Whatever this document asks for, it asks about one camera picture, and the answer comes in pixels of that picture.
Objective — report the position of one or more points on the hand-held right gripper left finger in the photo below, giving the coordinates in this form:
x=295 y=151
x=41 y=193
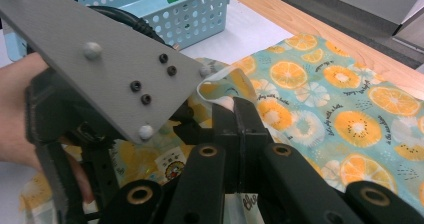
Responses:
x=231 y=144

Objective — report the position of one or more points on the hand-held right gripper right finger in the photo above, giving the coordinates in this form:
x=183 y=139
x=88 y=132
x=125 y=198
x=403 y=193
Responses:
x=253 y=134

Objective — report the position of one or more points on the orange-slice print tote bag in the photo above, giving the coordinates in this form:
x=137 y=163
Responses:
x=300 y=94

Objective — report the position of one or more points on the light blue plastic basket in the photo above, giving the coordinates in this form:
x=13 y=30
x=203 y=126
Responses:
x=196 y=20

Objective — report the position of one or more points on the white table mat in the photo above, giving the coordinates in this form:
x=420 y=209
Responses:
x=246 y=34

